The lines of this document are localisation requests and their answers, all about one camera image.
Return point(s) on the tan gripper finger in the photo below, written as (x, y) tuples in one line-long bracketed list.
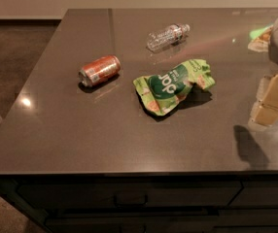
[(260, 39), (265, 110)]

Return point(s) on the clear plastic water bottle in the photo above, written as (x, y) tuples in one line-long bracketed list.
[(167, 36)]

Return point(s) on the green chip bag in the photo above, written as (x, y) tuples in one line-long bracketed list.
[(161, 94)]

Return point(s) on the right dark cabinet drawer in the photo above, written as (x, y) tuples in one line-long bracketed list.
[(257, 194)]

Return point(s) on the dark cabinet drawer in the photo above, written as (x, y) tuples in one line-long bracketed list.
[(257, 194), (101, 195)]

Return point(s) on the orange soda can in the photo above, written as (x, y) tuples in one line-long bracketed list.
[(99, 71)]

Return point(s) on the dark cabinet drawer front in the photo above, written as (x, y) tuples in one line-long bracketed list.
[(101, 195)]

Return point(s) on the dark drawer handle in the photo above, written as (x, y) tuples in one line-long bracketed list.
[(130, 200)]

